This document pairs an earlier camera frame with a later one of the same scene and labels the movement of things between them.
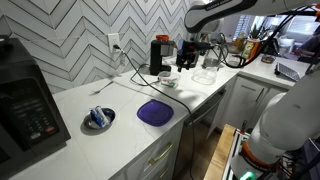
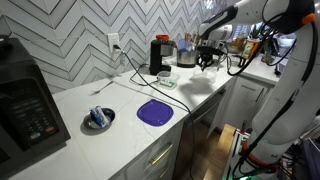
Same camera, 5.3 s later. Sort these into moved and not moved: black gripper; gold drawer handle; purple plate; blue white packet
Moved: black gripper
Not moved: gold drawer handle; purple plate; blue white packet
